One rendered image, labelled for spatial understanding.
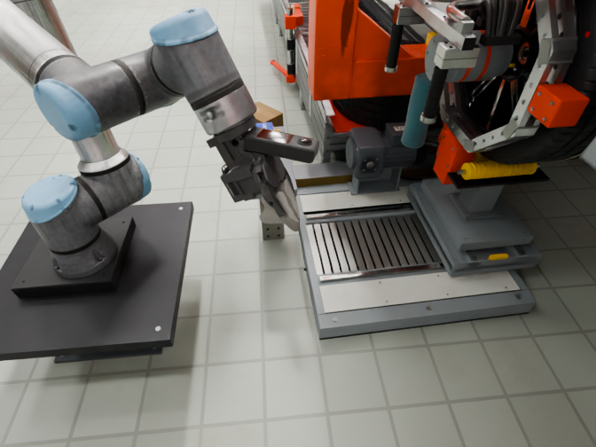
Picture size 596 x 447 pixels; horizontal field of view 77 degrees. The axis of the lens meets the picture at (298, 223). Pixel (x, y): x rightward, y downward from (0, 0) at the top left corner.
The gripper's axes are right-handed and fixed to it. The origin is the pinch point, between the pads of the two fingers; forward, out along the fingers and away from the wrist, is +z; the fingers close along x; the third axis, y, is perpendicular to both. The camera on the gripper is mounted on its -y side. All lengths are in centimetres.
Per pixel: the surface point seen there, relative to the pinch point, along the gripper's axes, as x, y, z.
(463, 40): -49, -34, -10
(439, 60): -52, -28, -7
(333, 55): -105, 9, -15
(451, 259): -71, -14, 68
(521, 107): -56, -44, 12
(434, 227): -87, -9, 62
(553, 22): -55, -53, -5
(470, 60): -53, -35, -4
